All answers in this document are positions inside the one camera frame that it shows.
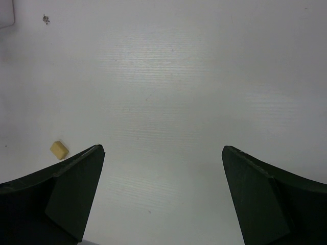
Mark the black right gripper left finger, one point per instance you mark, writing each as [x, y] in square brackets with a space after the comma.
[52, 205]

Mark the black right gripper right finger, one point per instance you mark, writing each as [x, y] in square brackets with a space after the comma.
[274, 206]

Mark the yellow eraser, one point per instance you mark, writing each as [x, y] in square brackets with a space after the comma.
[59, 150]

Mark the white desk organizer container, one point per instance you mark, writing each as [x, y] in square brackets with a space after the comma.
[7, 15]

